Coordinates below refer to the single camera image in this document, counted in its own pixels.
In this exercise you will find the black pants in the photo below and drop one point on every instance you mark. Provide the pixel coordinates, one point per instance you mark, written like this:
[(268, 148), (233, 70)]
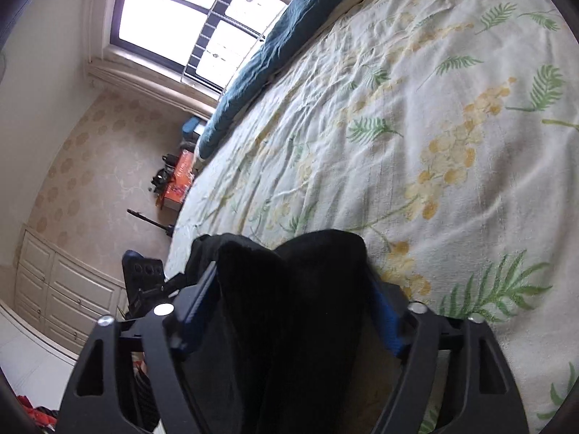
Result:
[(294, 325)]

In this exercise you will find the white cabinet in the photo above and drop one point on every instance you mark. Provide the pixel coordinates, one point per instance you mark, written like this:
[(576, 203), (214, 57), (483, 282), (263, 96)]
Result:
[(68, 289)]

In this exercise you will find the window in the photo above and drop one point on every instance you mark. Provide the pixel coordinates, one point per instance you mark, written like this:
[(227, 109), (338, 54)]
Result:
[(158, 13)]

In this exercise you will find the black rod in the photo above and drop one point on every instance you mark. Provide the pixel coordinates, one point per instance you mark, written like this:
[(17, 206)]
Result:
[(151, 221)]

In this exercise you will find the black device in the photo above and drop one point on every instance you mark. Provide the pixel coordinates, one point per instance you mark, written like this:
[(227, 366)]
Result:
[(163, 176)]

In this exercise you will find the blue cloth bundle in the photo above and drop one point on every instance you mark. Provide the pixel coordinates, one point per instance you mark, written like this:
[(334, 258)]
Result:
[(192, 129)]

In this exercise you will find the floral bed sheet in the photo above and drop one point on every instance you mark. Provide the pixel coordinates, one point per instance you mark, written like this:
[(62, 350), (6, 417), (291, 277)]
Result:
[(407, 99)]

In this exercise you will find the orange box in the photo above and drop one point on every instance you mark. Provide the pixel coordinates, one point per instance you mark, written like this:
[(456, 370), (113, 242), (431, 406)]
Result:
[(180, 181)]

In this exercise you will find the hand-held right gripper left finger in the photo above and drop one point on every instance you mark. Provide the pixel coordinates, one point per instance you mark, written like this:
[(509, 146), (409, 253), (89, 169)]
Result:
[(201, 294)]

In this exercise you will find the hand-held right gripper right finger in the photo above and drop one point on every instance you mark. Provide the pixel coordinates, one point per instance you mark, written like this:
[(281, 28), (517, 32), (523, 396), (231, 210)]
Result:
[(386, 321)]

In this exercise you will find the teal quilt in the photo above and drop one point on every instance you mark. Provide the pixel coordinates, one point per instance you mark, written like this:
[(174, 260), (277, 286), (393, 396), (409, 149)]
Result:
[(271, 45)]

